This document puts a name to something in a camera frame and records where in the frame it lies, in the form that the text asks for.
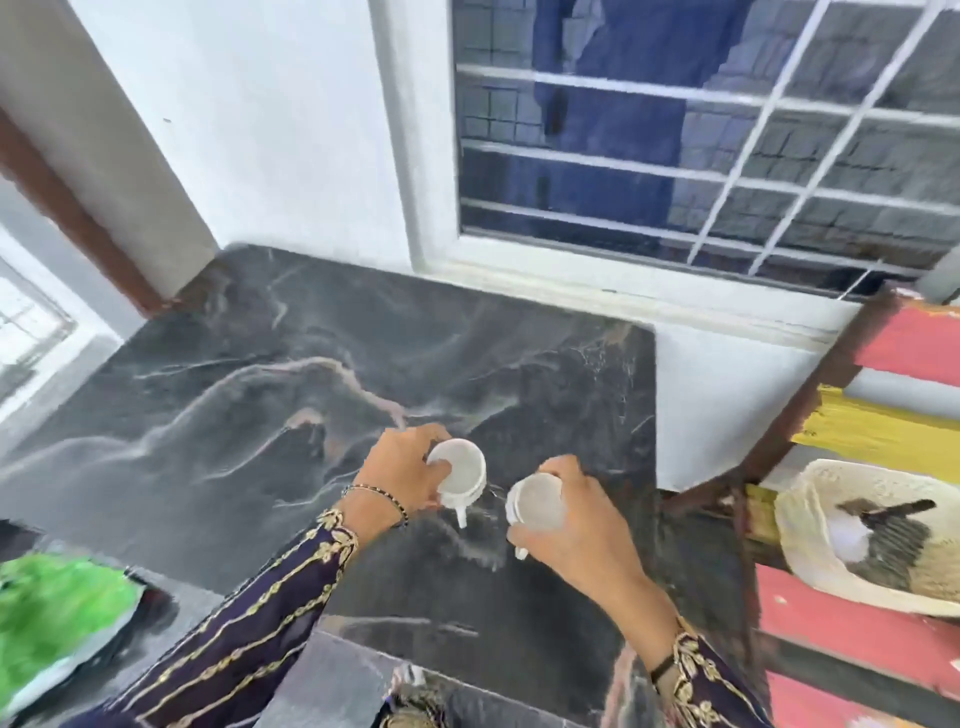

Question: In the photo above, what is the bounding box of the person's right hand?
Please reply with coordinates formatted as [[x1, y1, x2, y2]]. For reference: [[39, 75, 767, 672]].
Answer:
[[506, 453, 657, 603]]

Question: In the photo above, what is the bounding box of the person's left hand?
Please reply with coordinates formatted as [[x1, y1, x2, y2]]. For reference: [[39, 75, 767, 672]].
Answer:
[[352, 423, 455, 520]]

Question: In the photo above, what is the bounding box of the white cup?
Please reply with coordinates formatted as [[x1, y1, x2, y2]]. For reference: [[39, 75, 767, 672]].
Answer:
[[425, 438, 489, 531], [504, 471, 570, 563]]

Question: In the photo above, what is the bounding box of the person's right forearm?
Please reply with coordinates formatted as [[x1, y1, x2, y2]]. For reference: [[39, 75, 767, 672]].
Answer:
[[598, 577, 775, 728]]

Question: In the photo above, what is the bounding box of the person's left forearm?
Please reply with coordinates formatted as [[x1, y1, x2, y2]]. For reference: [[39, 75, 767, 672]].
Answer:
[[63, 491, 410, 728]]

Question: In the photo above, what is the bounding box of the white woven sack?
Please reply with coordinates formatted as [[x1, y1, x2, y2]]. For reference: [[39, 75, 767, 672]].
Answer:
[[773, 458, 960, 618]]

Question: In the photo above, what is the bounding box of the red yellow wooden slatted rack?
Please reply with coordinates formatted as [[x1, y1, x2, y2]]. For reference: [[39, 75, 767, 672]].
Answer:
[[660, 287, 960, 728]]

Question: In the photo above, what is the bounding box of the dark brush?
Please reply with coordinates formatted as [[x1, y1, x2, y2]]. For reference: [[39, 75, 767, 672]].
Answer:
[[835, 498, 939, 591]]

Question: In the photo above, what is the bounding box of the blue cloth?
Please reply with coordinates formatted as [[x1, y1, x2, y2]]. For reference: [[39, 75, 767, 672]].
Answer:
[[531, 0, 745, 230]]

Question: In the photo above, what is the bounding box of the green plastic bag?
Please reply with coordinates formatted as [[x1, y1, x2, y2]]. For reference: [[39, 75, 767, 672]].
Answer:
[[0, 552, 145, 715]]

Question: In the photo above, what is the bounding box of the small white framed window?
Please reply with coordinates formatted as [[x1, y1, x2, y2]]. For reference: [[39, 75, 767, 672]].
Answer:
[[0, 251, 79, 410]]

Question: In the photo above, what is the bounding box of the window with white grille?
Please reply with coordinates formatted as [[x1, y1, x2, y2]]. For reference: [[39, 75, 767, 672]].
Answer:
[[367, 0, 960, 354]]

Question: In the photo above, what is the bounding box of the black gold beaded bracelet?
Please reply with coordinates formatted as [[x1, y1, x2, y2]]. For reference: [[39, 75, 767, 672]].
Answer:
[[341, 483, 411, 528]]

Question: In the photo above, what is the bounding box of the brown wooden door frame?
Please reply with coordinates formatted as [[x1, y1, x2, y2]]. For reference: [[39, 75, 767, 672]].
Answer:
[[0, 105, 175, 318]]

